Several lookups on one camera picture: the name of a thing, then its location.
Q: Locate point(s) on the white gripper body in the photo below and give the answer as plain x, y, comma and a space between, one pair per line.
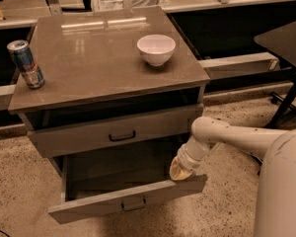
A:
188, 162

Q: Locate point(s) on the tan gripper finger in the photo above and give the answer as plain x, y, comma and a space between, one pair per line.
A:
177, 172

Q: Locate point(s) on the grey drawer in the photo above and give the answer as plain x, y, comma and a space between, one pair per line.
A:
87, 136
121, 178

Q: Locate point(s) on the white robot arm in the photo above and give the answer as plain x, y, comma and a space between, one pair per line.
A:
276, 202

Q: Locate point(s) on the grey top drawer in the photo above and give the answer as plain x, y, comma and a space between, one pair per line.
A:
87, 136

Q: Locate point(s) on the grey drawer cabinet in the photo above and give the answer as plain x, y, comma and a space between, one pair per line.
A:
93, 70

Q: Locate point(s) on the white ceramic bowl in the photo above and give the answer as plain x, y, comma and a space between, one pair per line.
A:
156, 49

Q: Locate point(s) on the black folding side table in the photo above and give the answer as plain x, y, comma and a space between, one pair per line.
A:
281, 42

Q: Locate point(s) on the blue silver drink can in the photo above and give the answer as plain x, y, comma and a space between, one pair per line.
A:
22, 56

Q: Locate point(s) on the white wire basket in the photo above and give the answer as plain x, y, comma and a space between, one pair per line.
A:
128, 1

